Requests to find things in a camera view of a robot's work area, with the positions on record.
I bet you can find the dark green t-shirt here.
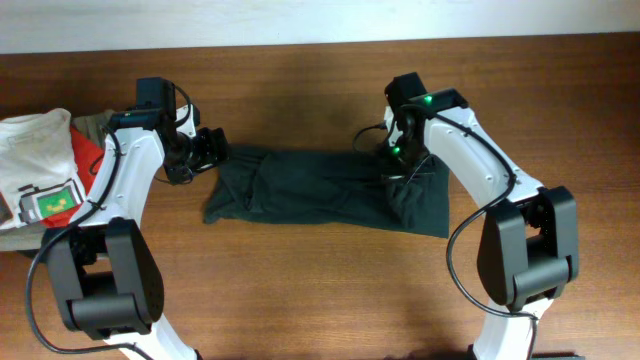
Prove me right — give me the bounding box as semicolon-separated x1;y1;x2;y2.
203;145;449;238

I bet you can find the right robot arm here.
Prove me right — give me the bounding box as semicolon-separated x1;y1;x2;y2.
381;72;580;359

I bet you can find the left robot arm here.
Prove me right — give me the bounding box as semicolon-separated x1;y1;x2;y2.
33;77;230;359

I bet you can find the red folded t-shirt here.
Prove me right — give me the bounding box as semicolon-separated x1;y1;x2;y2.
41;127;104;228

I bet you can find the white t-shirt with print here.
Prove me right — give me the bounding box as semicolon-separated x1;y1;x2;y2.
1;108;86;230

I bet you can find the beige folded t-shirt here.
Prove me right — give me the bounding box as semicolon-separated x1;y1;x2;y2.
1;110;113;252

